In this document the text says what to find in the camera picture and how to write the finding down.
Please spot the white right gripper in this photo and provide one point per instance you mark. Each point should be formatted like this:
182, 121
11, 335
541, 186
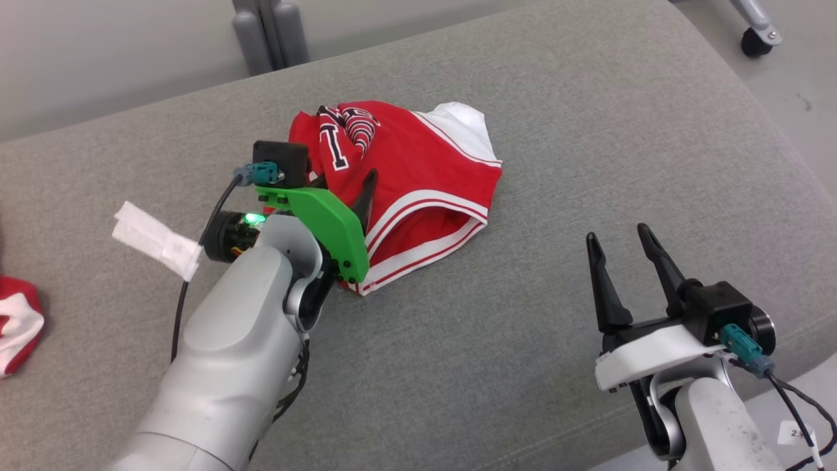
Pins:
654, 356

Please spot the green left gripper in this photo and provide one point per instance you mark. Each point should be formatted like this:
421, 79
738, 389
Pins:
327, 222

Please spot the red basketball jersey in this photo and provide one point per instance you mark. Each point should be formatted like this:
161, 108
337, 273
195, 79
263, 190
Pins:
418, 157

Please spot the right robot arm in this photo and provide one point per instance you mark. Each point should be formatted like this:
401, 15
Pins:
719, 425

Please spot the grey upright posts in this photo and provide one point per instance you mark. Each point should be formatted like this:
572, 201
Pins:
252, 39

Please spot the white tape label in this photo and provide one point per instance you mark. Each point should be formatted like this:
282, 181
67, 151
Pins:
150, 235

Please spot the grey leg with black caster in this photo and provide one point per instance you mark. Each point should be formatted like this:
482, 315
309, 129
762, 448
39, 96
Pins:
755, 43

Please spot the red white shorts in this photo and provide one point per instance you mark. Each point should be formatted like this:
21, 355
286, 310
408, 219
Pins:
19, 327

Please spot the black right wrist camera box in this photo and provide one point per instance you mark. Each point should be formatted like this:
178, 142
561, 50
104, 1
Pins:
719, 311

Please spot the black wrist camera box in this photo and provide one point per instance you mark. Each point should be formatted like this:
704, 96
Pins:
719, 311
281, 157

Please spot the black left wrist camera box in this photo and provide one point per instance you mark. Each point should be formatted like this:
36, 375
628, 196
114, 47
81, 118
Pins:
281, 157

